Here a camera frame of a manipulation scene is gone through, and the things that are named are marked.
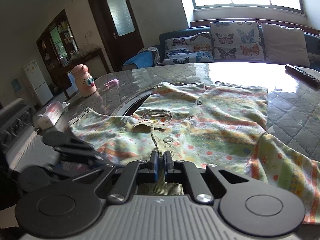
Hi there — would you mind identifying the upright butterfly print pillow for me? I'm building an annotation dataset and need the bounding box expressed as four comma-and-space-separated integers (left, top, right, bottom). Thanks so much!
210, 21, 265, 62

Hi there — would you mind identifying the plain beige pillow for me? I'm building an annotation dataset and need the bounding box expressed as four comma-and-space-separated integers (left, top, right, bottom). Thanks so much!
261, 23, 310, 67

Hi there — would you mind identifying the dark wooden cabinet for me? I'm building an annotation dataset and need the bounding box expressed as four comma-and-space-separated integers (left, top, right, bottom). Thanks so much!
36, 10, 111, 99

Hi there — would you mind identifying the white refrigerator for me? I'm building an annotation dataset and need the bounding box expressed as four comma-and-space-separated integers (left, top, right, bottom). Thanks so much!
22, 60, 53, 107

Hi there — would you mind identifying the colourful patterned children's cardigan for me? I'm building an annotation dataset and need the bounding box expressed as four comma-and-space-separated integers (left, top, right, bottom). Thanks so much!
69, 82, 319, 224

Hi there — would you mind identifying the dark blue sofa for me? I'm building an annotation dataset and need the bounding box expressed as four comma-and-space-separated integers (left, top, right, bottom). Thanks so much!
122, 21, 319, 70

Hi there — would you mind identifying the pink cartoon water bottle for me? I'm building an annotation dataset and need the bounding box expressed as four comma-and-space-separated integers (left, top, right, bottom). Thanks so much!
72, 64, 97, 98

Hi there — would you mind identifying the white orange tissue pack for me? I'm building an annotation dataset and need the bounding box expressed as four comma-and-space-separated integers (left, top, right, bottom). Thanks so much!
35, 101, 70, 130

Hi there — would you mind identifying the pink hair tie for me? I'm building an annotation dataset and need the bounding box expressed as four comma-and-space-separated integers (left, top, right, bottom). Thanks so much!
103, 78, 120, 88

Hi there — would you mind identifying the black remote control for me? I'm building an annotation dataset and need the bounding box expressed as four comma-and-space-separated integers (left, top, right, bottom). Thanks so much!
285, 64, 320, 88

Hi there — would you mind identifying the blue grey blanket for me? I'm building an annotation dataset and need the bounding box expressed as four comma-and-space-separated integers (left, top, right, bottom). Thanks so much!
137, 46, 161, 66

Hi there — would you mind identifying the round black induction cooktop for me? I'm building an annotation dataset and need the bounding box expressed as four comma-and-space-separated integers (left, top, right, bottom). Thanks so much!
112, 89, 152, 116

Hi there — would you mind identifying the dark wooden door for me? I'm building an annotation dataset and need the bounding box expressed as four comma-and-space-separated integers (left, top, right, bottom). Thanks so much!
88, 0, 144, 72

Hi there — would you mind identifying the lying butterfly print pillow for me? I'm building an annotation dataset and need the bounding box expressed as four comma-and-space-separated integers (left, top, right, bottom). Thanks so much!
162, 32, 214, 65

